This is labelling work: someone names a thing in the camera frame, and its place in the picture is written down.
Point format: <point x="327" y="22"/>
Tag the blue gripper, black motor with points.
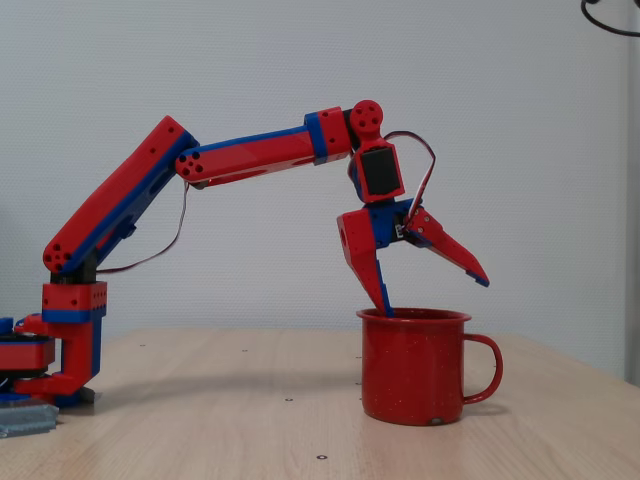
<point x="381" y="227"/>

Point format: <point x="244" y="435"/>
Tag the red enamel mug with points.
<point x="410" y="370"/>

